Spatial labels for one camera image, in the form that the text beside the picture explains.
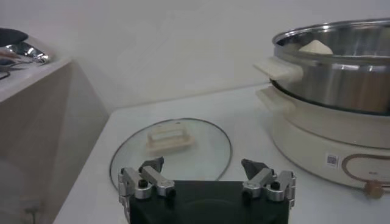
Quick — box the white steamed baozi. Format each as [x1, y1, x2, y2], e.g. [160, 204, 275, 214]
[298, 39, 334, 55]

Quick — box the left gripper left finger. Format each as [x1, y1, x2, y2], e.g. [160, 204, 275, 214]
[118, 156, 177, 211]

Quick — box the white side table with mouse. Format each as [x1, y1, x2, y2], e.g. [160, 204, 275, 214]
[0, 57, 110, 224]

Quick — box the stainless steel steamer basket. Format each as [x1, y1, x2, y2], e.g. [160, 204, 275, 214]
[253, 18, 390, 116]

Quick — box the glass lid with cream handle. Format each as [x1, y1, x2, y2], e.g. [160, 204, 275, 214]
[108, 117, 233, 191]

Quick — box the chrome dome device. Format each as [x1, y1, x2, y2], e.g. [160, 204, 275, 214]
[0, 27, 51, 66]

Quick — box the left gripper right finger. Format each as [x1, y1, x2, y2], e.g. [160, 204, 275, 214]
[241, 158, 297, 209]

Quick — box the cream electric cooker base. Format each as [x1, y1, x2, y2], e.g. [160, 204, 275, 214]
[255, 86, 390, 200]

